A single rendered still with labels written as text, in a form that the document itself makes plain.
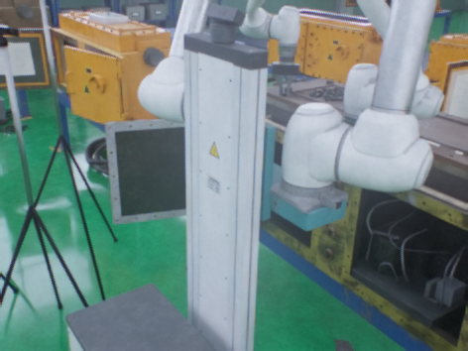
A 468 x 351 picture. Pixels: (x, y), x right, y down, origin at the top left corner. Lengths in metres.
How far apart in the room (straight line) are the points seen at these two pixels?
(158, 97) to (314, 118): 0.67
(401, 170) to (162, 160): 1.60
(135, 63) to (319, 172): 3.00
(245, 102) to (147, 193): 1.46
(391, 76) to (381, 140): 0.16
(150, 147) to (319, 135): 1.41
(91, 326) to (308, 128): 1.00
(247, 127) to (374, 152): 0.34
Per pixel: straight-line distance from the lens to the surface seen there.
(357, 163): 1.39
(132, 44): 4.31
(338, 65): 5.87
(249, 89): 1.40
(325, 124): 1.42
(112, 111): 4.28
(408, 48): 1.38
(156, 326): 1.86
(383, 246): 2.29
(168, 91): 1.87
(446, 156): 2.01
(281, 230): 2.66
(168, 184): 2.79
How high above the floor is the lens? 2.04
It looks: 25 degrees down
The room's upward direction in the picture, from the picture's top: 1 degrees clockwise
